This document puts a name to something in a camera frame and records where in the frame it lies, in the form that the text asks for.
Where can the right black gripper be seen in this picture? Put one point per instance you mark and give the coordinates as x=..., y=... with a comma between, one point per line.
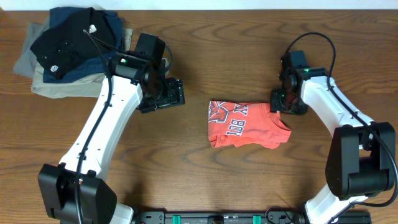
x=276, y=105

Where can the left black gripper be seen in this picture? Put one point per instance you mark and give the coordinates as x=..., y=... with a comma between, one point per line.
x=176, y=96

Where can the red soccer t-shirt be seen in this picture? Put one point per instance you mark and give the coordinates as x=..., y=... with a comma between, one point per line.
x=240, y=124

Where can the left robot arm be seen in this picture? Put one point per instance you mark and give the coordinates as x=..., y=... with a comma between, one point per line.
x=75, y=190

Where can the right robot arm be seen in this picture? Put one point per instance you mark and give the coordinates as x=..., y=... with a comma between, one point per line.
x=361, y=161

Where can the khaki folded garment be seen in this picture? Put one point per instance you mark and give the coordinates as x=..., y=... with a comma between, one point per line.
x=88, y=86

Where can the black folded polo shirt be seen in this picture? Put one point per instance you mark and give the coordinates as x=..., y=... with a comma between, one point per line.
x=65, y=52

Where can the grey folded garment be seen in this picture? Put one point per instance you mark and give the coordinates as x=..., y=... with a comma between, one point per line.
x=26, y=63

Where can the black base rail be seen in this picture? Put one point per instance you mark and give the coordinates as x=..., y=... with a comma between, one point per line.
x=270, y=217

